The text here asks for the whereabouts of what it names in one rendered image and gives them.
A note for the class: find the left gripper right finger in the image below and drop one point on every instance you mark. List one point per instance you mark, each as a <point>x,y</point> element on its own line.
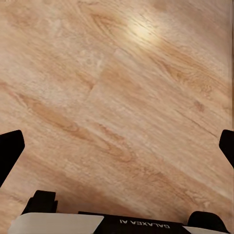
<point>226,144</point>

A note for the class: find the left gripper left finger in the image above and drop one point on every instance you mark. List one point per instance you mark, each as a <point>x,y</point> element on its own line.
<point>11,146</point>

